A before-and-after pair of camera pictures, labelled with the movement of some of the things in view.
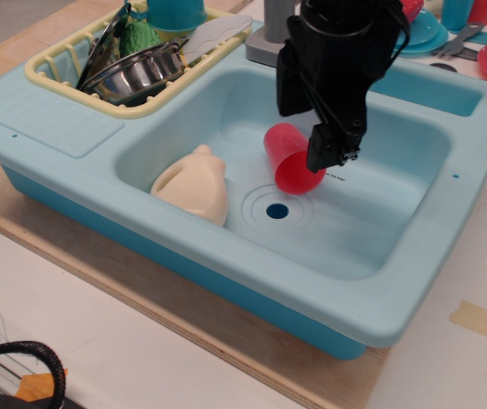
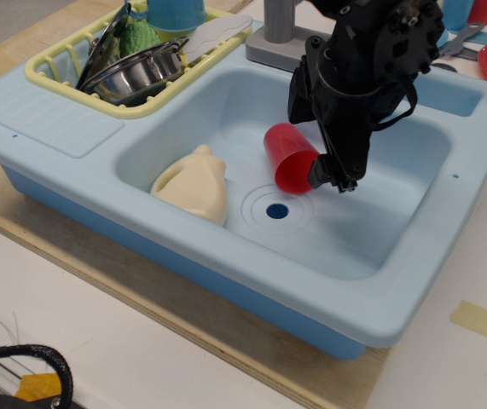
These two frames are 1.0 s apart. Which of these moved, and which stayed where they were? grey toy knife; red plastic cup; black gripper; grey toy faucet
Moved: black gripper
Stayed: grey toy knife; red plastic cup; grey toy faucet
